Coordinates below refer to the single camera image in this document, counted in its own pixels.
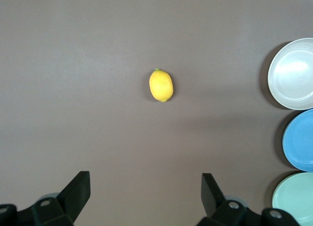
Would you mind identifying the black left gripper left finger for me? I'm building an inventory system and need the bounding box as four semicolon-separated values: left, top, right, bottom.
16;171;91;226

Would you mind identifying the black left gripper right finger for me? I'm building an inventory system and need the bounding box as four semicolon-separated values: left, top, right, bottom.
197;173;261;226

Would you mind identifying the yellow lemon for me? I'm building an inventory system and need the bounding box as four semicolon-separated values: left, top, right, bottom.
149;68;174;103

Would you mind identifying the pale green round plate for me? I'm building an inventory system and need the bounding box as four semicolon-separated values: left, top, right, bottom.
271;172;313;226

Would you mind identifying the blue round plate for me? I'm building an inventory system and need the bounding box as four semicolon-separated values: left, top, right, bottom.
282;108;313;173

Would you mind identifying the beige round plate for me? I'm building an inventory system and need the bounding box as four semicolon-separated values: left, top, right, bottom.
267;38;313;111

